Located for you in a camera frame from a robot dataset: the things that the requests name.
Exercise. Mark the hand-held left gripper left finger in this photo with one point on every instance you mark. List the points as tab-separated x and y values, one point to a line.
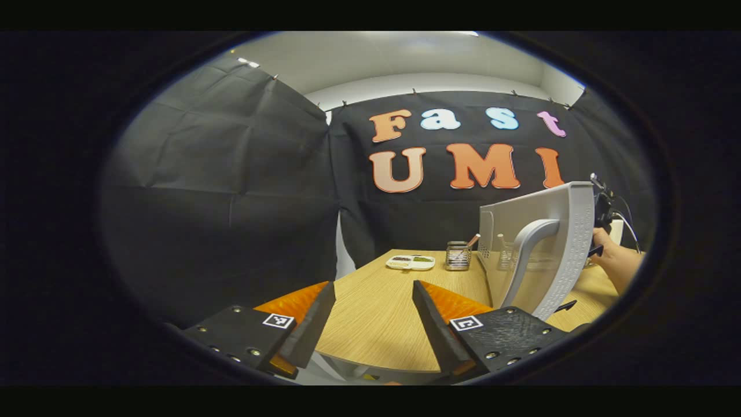
312	327

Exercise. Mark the white divided dish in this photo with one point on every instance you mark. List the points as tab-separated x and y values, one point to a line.
410	262

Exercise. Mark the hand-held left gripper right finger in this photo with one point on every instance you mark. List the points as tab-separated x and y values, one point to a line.
434	330

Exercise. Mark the black backdrop cloth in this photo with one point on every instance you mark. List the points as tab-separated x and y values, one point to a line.
220	174

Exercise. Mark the white microwave oven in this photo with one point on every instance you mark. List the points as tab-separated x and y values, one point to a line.
573	231

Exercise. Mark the pale wooden stick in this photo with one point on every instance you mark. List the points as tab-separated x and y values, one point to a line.
473	241

